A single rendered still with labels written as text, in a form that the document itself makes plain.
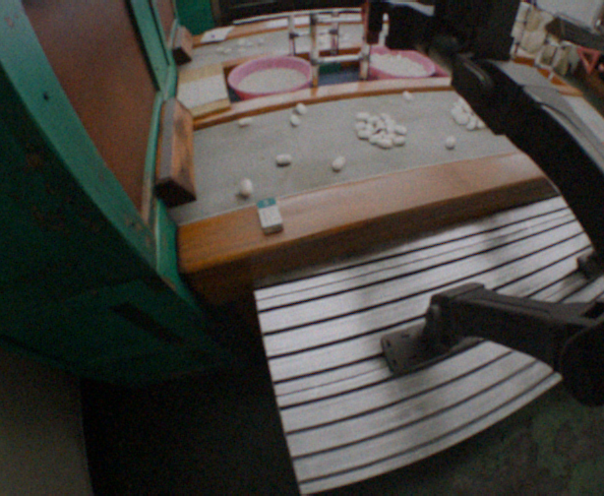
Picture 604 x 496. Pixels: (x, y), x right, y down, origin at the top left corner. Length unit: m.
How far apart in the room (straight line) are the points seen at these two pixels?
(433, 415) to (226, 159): 0.67
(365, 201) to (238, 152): 0.32
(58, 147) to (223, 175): 0.44
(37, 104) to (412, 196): 0.58
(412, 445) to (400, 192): 0.46
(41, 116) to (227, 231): 0.37
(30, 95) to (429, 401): 0.65
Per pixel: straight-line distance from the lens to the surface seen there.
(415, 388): 0.55
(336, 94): 0.85
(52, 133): 0.30
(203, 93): 0.91
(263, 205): 0.53
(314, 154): 0.68
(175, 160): 0.57
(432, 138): 0.80
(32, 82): 0.30
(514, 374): 0.67
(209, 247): 0.53
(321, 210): 0.54
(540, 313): 0.33
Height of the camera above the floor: 1.19
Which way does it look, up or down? 59 degrees down
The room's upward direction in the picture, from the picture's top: 4 degrees counter-clockwise
